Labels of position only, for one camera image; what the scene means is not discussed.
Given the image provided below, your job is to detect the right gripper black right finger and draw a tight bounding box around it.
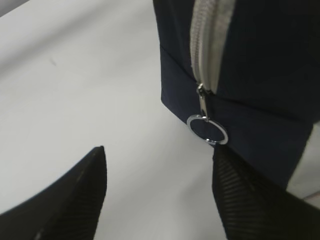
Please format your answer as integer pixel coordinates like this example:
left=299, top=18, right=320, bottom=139
left=212, top=146, right=320, bottom=240

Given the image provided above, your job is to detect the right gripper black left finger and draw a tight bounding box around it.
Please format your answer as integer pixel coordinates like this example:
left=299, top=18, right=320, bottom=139
left=0, top=146, right=107, bottom=240

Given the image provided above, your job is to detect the navy blue lunch bag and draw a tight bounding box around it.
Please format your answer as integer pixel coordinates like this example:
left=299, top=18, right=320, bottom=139
left=153, top=0, right=320, bottom=203

